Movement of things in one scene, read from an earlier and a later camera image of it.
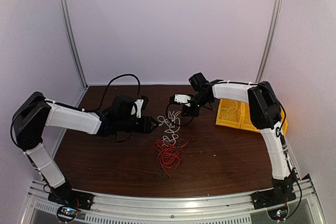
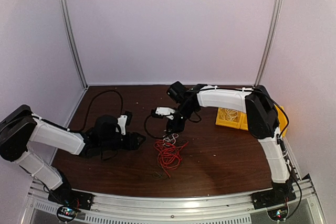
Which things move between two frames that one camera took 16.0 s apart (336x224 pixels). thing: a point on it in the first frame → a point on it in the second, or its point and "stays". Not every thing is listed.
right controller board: (278, 212) stays
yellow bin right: (285, 124) stays
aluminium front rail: (177, 208) stays
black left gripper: (145, 127) → (131, 142)
